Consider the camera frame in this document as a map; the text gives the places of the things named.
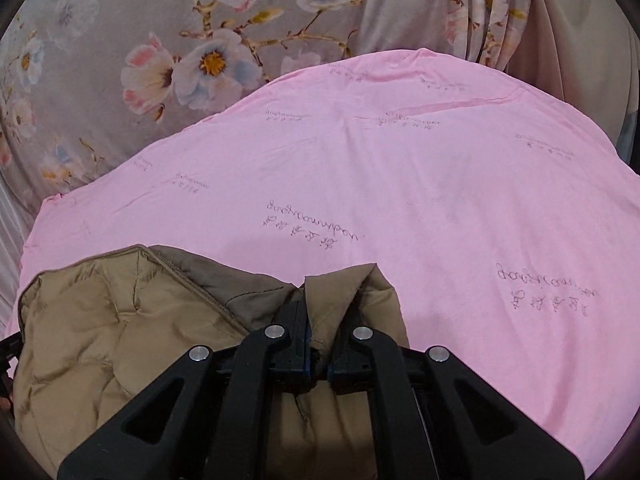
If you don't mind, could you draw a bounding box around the white satin curtain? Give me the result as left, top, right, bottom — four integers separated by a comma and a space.
0, 187, 51, 326

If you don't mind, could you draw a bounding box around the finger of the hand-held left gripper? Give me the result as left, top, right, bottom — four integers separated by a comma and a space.
0, 332, 24, 397

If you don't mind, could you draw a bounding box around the grey floral cloth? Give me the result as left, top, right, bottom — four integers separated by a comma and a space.
0, 0, 538, 213

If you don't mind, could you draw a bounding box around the olive quilted jacket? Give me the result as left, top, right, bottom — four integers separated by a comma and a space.
11, 244, 412, 480

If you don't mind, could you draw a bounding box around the beige curtain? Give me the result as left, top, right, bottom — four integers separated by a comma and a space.
502, 0, 640, 178

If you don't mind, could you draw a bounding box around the pink printed bed sheet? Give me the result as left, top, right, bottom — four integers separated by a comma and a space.
4, 47, 640, 480

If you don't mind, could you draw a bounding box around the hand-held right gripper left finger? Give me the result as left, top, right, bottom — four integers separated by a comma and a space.
57, 297, 314, 480

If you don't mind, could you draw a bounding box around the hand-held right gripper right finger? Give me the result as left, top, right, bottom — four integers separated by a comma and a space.
329, 304, 584, 480

